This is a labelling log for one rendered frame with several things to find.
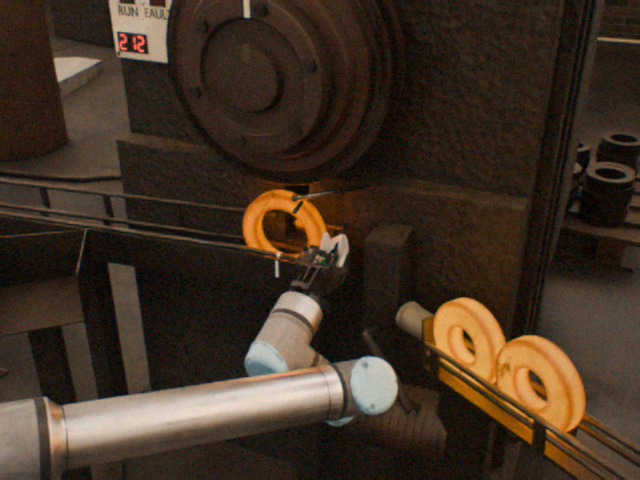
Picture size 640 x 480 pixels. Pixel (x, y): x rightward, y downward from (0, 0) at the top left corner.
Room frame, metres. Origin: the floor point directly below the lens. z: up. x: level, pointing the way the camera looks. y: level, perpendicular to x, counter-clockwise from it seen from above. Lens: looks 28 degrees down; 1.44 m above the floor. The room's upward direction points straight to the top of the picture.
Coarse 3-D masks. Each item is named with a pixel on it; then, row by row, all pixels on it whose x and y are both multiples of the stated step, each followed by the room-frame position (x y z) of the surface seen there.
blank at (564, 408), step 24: (528, 336) 0.90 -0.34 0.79; (504, 360) 0.90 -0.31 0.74; (528, 360) 0.87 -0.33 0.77; (552, 360) 0.83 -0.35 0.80; (504, 384) 0.90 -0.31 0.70; (528, 384) 0.89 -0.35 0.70; (552, 384) 0.82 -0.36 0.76; (576, 384) 0.81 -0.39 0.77; (552, 408) 0.82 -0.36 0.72; (576, 408) 0.79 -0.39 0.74
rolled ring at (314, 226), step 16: (272, 192) 1.34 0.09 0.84; (288, 192) 1.33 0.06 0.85; (256, 208) 1.34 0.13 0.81; (272, 208) 1.32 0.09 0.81; (288, 208) 1.31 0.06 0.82; (304, 208) 1.29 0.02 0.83; (256, 224) 1.34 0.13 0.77; (304, 224) 1.29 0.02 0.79; (320, 224) 1.29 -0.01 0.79; (256, 240) 1.34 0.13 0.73; (320, 240) 1.28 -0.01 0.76
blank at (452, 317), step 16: (448, 304) 1.03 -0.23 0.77; (464, 304) 1.00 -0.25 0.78; (480, 304) 1.00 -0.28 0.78; (448, 320) 1.02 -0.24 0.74; (464, 320) 0.99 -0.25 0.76; (480, 320) 0.96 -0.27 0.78; (448, 336) 1.02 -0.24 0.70; (480, 336) 0.95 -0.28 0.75; (496, 336) 0.95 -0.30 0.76; (448, 352) 1.01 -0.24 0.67; (464, 352) 1.01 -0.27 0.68; (480, 352) 0.95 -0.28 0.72; (496, 352) 0.93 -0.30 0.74; (480, 368) 0.95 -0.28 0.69; (464, 384) 0.97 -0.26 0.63; (480, 384) 0.94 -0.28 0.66
